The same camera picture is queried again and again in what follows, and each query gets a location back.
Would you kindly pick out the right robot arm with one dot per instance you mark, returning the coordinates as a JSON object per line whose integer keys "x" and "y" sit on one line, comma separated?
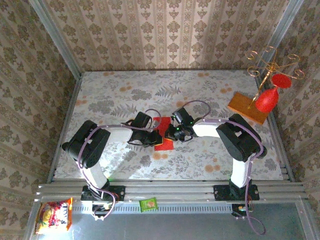
{"x": 238, "y": 172}

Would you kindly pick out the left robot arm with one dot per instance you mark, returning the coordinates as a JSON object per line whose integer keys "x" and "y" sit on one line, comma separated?
{"x": 96, "y": 175}

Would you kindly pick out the floral patterned table cover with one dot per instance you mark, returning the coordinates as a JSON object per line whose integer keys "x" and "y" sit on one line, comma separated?
{"x": 140, "y": 80}

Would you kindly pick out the green snack packet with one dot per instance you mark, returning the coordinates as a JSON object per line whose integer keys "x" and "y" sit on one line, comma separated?
{"x": 148, "y": 204}

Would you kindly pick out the wooden base board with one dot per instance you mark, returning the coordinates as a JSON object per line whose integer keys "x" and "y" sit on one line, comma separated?
{"x": 240, "y": 103}

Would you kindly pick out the black controller board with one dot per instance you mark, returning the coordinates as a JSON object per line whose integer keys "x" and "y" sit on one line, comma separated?
{"x": 100, "y": 208}
{"x": 237, "y": 210}

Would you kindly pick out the red wine glass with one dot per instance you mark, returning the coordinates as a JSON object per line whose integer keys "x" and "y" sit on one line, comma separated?
{"x": 266, "y": 100}

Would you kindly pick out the orange snack bag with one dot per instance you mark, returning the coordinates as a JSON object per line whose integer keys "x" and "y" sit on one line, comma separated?
{"x": 52, "y": 217}

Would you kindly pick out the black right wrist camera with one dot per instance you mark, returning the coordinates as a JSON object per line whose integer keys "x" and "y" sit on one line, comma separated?
{"x": 183, "y": 116}

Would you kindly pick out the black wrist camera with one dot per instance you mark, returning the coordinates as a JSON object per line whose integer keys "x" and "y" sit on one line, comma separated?
{"x": 141, "y": 120}
{"x": 183, "y": 116}

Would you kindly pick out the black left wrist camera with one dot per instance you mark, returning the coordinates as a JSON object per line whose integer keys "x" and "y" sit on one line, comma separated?
{"x": 141, "y": 120}

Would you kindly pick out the aluminium frame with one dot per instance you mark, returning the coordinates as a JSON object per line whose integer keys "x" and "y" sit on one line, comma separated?
{"x": 175, "y": 190}

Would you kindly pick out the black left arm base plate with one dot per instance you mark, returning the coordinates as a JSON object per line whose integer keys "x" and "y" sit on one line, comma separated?
{"x": 118, "y": 192}

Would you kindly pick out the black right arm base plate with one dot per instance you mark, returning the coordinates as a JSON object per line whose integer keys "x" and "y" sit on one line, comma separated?
{"x": 221, "y": 193}

